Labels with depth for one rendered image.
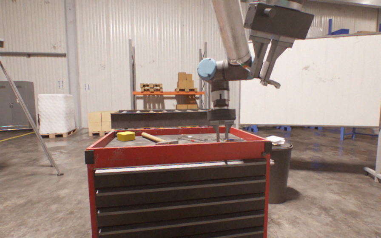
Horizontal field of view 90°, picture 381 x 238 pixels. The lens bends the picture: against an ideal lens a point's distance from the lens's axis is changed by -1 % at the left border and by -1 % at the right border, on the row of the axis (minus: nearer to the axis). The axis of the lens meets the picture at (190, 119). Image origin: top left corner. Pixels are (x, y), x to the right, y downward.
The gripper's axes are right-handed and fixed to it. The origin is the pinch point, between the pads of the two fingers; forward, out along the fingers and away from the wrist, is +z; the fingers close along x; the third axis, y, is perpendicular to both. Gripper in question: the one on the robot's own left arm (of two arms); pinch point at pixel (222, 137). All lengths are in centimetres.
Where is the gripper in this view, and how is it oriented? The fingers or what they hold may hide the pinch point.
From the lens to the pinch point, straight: 93.7
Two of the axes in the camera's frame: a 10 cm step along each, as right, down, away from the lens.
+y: 1.6, 1.0, 9.8
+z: 0.3, 9.9, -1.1
